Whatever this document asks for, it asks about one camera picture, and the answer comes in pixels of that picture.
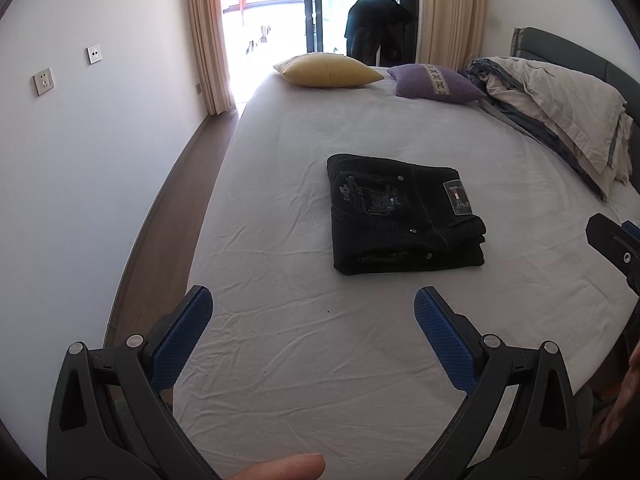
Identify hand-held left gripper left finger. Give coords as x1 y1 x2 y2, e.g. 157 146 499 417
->
46 285 221 480

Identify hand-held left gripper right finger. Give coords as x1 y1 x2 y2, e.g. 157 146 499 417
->
407 286 581 480

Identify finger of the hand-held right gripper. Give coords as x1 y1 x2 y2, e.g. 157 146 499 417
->
586 212 640 306

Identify black denim pants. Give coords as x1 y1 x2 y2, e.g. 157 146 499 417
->
326 153 487 277

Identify person's right forearm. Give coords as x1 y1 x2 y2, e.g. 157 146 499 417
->
600 355 640 443

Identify person's left hand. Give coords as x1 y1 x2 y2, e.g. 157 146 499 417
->
220 456 326 480

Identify bed with white sheet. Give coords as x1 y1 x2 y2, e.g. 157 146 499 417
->
172 60 640 480

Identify beige and grey duvet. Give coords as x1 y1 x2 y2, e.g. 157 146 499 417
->
465 56 636 202

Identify grey bed headboard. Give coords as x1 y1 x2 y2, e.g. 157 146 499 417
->
509 26 640 111

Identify purple pillow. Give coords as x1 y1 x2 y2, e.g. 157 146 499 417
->
387 62 488 106

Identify beige curtain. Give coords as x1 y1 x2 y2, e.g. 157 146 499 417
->
182 0 238 117
417 0 487 72

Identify yellow pillow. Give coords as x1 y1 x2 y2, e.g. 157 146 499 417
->
272 54 385 88

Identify black balcony door frame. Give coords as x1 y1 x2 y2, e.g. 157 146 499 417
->
217 0 421 68

